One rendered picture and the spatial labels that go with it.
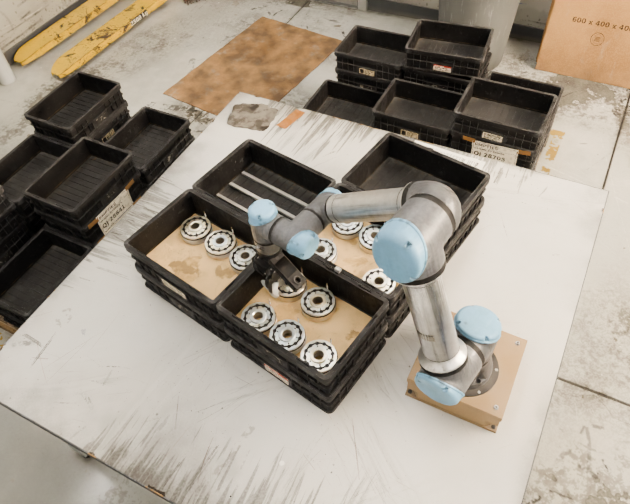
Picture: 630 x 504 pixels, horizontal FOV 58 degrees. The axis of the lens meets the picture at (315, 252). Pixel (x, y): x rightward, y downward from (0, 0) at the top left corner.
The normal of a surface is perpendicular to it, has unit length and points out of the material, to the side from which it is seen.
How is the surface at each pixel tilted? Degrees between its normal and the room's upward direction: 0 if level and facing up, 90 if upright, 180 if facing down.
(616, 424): 0
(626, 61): 72
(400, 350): 0
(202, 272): 0
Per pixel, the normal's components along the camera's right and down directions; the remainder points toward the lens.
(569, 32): -0.44, 0.54
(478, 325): 0.05, -0.71
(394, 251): -0.65, 0.51
